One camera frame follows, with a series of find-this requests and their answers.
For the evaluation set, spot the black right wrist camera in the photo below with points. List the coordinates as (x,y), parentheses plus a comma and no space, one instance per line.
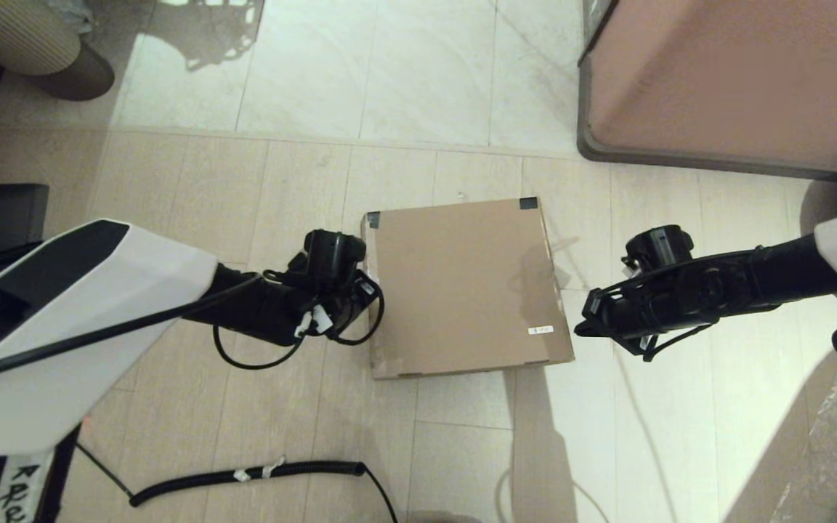
(658,247)

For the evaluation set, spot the pink cabinet with grey base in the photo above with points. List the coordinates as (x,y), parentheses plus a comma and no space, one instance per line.
(738,73)

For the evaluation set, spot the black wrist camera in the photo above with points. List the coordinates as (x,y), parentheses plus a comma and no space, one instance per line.
(658,247)
(335,254)

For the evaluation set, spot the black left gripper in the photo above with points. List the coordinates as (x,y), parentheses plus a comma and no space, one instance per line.
(338,312)

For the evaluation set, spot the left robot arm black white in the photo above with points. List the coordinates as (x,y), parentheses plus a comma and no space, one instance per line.
(84,341)

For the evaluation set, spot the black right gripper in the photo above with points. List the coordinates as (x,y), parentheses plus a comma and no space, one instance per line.
(644,312)

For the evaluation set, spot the brown cardboard shoe box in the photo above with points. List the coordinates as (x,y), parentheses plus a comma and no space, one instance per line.
(462,290)

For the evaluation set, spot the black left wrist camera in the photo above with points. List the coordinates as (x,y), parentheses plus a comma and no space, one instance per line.
(335,254)

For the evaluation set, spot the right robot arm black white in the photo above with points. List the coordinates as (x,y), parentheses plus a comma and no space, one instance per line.
(774,272)

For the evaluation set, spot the crumpled clear plastic bag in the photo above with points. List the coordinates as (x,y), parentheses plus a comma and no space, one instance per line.
(73,14)

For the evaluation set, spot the ribbed beige round pouf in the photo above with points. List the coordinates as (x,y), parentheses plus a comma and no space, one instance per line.
(11,36)

